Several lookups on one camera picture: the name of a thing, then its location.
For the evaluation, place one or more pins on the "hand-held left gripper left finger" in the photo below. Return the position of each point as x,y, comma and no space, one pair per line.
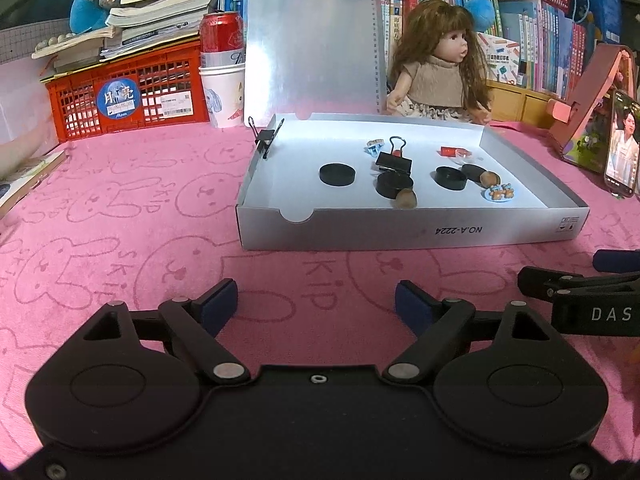
220,306

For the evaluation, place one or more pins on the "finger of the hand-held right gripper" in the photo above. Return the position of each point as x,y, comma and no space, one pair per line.
540,280
617,260

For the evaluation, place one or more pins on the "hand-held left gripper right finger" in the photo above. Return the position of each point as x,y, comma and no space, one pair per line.
412,303

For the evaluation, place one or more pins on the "blue bear hair clip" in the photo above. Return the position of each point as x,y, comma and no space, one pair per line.
499,194

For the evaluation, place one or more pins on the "brown nut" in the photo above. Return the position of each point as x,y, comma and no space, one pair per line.
490,179
406,199

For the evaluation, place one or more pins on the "large black round lid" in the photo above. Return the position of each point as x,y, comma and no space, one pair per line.
392,186

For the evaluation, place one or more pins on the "shallow black lid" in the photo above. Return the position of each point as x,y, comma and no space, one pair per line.
472,172

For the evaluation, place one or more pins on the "black round container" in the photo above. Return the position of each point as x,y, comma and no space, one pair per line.
450,179

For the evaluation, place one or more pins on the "large black binder clip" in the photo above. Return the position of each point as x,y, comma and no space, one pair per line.
394,164

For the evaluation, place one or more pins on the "clear plastic capsule half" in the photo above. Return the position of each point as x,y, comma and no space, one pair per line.
463,153

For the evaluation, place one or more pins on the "black round disc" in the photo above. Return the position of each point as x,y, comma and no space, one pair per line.
338,175

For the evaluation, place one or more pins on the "smartphone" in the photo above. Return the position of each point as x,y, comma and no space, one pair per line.
624,145

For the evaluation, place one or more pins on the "pink bunny print towel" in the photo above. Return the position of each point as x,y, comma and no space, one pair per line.
125,220

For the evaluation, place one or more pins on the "pink phone stand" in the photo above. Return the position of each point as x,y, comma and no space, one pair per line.
582,105

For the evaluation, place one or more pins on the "small black binder clip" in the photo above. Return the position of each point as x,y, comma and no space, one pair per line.
267,137

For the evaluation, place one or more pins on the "wooden shelf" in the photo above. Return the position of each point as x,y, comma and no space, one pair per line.
520,102

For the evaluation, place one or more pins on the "white paper cup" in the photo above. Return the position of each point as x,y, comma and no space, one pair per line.
222,97

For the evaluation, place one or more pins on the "pencil print box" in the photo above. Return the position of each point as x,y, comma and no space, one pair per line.
497,60

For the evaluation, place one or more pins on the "long-haired doll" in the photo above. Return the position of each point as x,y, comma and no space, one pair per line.
435,80

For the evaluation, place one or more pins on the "flat lying book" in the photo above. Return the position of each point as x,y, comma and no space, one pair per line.
30,180

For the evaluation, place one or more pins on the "row of colourful books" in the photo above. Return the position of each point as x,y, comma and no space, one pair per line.
540,45

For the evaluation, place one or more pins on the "red plastic crate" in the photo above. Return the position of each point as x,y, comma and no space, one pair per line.
80,110

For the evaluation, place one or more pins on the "blue gift bag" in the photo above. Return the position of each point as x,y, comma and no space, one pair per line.
597,7

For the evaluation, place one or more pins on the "red drink can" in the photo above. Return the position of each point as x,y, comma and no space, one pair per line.
221,35

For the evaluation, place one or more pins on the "white paper sheet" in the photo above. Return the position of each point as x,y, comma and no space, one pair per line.
22,100

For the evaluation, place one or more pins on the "stack of worn books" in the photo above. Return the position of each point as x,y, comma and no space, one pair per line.
160,5

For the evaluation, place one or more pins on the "grey grid board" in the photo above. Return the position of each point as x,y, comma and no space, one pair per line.
25,40

